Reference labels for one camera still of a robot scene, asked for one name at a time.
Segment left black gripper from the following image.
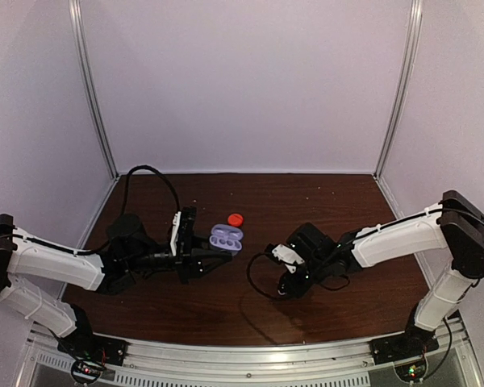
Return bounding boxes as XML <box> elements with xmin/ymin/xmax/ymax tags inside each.
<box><xmin>125</xmin><ymin>229</ymin><xmax>232</xmax><ymax>284</ymax></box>

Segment grey oval puck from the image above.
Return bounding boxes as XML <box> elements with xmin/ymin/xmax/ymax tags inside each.
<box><xmin>209</xmin><ymin>224</ymin><xmax>244</xmax><ymax>256</ymax></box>

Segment red earbud charging case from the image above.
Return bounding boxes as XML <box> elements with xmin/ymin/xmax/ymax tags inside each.
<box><xmin>227</xmin><ymin>213</ymin><xmax>244</xmax><ymax>227</ymax></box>

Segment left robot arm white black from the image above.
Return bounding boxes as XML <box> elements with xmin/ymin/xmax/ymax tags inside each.
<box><xmin>0</xmin><ymin>207</ymin><xmax>232</xmax><ymax>358</ymax></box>

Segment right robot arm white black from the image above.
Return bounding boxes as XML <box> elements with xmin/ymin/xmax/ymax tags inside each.
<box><xmin>270</xmin><ymin>190</ymin><xmax>484</xmax><ymax>356</ymax></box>

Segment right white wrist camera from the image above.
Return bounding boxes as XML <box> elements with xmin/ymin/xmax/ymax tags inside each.
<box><xmin>266</xmin><ymin>244</ymin><xmax>306</xmax><ymax>274</ymax></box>

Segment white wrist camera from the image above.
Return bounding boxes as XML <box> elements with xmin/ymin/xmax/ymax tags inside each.
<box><xmin>266</xmin><ymin>244</ymin><xmax>306</xmax><ymax>274</ymax></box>
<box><xmin>169</xmin><ymin>211</ymin><xmax>182</xmax><ymax>256</ymax></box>

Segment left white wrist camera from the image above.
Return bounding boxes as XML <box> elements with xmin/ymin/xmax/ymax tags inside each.
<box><xmin>169</xmin><ymin>211</ymin><xmax>182</xmax><ymax>256</ymax></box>

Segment right black camera cable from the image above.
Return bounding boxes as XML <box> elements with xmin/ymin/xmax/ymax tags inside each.
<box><xmin>246</xmin><ymin>252</ymin><xmax>352</xmax><ymax>302</ymax></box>

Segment black camera cable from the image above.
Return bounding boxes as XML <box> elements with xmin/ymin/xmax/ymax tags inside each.
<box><xmin>120</xmin><ymin>164</ymin><xmax>181</xmax><ymax>218</ymax></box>
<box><xmin>246</xmin><ymin>252</ymin><xmax>352</xmax><ymax>302</ymax></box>

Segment left black camera cable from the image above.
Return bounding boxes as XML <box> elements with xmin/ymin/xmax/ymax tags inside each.
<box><xmin>120</xmin><ymin>164</ymin><xmax>181</xmax><ymax>218</ymax></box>

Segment front aluminium rail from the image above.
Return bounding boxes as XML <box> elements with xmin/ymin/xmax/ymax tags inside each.
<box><xmin>12</xmin><ymin>327</ymin><xmax>484</xmax><ymax>386</ymax></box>

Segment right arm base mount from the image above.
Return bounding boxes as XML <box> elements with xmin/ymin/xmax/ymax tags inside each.
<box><xmin>369</xmin><ymin>322</ymin><xmax>439</xmax><ymax>385</ymax></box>

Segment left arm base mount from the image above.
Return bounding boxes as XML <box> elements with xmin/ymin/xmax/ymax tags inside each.
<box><xmin>49</xmin><ymin>314</ymin><xmax>127</xmax><ymax>386</ymax></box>

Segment left aluminium frame post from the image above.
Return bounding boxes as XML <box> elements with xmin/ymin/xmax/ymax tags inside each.
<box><xmin>68</xmin><ymin>0</ymin><xmax>119</xmax><ymax>180</ymax></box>

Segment aluminium frame post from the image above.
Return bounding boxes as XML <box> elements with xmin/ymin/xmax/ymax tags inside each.
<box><xmin>68</xmin><ymin>0</ymin><xmax>119</xmax><ymax>180</ymax></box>
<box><xmin>373</xmin><ymin>0</ymin><xmax>424</xmax><ymax>181</ymax></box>

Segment right aluminium frame post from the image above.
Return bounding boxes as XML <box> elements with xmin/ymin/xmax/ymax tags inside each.
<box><xmin>373</xmin><ymin>0</ymin><xmax>424</xmax><ymax>181</ymax></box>

